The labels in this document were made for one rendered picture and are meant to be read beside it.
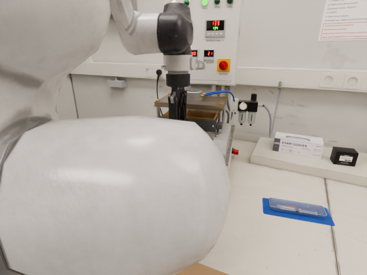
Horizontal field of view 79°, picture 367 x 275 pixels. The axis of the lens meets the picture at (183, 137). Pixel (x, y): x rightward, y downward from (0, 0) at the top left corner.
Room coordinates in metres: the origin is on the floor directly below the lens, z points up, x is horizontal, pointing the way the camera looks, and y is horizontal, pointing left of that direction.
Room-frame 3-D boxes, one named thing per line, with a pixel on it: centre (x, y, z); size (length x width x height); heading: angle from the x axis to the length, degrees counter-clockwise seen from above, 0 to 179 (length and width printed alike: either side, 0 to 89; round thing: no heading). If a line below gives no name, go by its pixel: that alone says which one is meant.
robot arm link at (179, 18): (0.67, 0.02, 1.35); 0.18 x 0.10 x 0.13; 168
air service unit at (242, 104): (0.99, -0.29, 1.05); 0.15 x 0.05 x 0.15; 75
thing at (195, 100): (0.95, -0.07, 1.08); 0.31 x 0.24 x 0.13; 75
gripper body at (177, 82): (0.72, 0.02, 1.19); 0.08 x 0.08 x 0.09
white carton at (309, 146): (1.11, -0.61, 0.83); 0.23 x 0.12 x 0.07; 64
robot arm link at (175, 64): (0.73, -0.01, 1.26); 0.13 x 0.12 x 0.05; 75
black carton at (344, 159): (0.96, -0.76, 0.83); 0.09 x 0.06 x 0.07; 73
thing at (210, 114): (0.92, -0.05, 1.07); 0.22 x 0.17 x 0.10; 75
